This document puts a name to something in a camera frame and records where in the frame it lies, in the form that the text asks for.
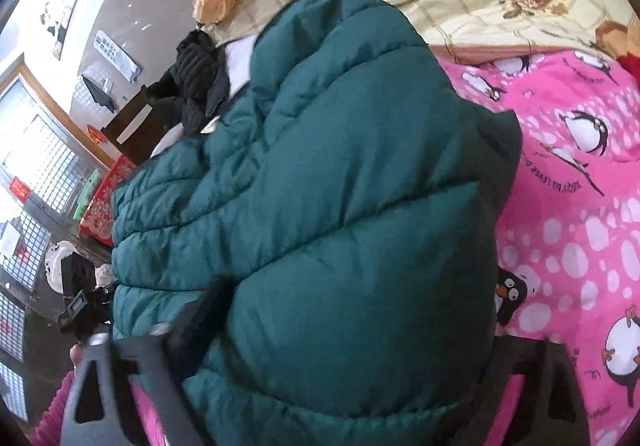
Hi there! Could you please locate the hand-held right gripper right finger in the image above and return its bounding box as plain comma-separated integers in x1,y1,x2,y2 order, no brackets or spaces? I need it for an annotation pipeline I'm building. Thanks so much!
479,330,594,446

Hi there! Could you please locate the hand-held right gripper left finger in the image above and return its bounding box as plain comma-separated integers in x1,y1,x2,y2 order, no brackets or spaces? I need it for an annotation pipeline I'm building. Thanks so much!
60,273,238,446

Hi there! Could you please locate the dark green puffer jacket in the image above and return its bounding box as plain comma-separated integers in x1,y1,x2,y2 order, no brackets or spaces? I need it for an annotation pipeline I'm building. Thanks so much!
110,0,524,446

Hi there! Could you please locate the person's left forearm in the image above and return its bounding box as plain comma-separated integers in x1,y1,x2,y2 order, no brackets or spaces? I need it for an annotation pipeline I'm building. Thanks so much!
27,368,77,446

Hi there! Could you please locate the red floral box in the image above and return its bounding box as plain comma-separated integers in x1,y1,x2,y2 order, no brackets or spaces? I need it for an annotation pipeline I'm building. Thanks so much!
79,155,138,248

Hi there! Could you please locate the green box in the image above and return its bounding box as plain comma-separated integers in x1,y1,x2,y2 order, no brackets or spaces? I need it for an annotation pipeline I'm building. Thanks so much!
72,169,102,223

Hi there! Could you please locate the pink penguin print blanket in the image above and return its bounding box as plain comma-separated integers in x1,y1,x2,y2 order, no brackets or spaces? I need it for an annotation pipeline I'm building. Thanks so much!
127,46,640,446

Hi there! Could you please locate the wooden framed window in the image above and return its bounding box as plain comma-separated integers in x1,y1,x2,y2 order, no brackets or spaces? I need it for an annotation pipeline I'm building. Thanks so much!
0,53,115,427

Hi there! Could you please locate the dark wooden chair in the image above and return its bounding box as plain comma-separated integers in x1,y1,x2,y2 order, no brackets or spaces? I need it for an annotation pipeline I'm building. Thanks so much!
101,85,168,163

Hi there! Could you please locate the black garment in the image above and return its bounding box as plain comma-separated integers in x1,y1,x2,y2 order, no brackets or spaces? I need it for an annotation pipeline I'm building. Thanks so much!
146,29,234,138

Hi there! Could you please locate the red garment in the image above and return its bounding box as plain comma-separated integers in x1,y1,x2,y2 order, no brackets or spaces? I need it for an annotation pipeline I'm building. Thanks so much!
595,20,640,88

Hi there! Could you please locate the white ornate frame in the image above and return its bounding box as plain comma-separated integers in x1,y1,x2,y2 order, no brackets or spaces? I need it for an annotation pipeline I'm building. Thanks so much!
44,237,74,295

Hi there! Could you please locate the black wall fixture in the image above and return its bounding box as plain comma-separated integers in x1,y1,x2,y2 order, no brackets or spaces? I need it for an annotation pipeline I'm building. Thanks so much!
81,74,119,110

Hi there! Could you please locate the white wall sign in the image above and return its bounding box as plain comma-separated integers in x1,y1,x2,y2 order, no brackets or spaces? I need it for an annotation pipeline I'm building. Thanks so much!
94,29,142,83

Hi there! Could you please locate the panda wall poster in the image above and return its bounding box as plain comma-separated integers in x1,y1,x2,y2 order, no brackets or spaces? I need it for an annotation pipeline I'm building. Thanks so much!
39,0,79,61

